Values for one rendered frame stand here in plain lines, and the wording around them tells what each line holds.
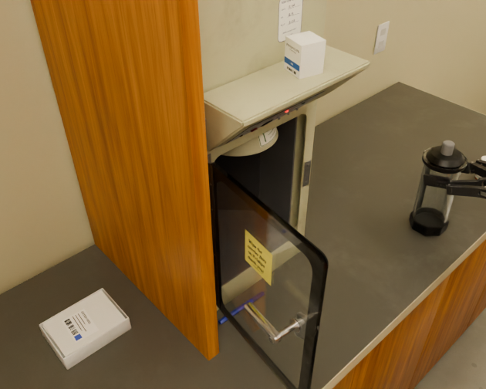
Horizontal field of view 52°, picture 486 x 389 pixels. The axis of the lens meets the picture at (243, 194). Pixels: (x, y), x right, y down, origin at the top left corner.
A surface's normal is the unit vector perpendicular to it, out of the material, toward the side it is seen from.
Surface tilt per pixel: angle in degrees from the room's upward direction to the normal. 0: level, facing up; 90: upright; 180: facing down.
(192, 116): 90
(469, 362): 0
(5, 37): 90
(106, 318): 0
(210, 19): 90
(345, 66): 0
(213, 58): 90
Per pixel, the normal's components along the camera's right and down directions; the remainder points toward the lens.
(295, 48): -0.88, 0.30
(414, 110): 0.00, -0.78
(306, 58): 0.48, 0.55
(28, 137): 0.67, 0.46
